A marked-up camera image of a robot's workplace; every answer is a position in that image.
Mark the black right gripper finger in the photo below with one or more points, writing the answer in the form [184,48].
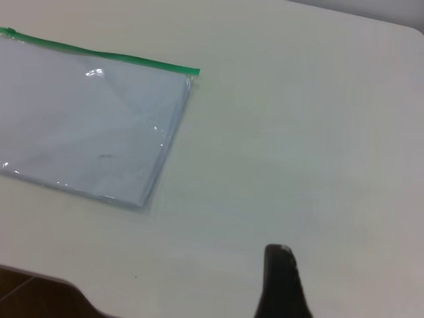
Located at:
[281,285]

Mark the clear plastic zipper bag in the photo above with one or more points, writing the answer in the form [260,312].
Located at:
[116,57]

